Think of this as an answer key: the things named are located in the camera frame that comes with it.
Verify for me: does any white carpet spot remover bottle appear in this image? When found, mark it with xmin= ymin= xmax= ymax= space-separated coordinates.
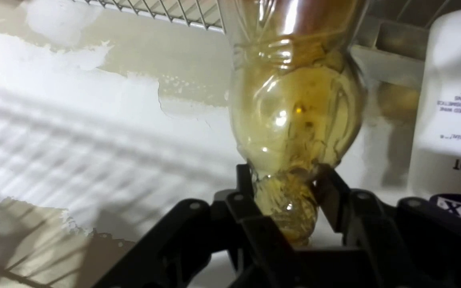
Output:
xmin=406 ymin=3 xmax=461 ymax=200

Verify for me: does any amber bottle with yellow cap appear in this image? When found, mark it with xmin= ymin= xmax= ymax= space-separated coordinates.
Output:
xmin=227 ymin=0 xmax=371 ymax=248

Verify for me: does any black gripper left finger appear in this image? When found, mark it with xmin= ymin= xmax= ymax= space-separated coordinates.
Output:
xmin=92 ymin=163 xmax=267 ymax=288

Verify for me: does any white shelf bracket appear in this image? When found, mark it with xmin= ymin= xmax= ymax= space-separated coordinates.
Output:
xmin=349 ymin=16 xmax=430 ymax=61

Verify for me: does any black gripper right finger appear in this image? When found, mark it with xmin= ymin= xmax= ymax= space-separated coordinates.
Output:
xmin=313 ymin=166 xmax=461 ymax=288

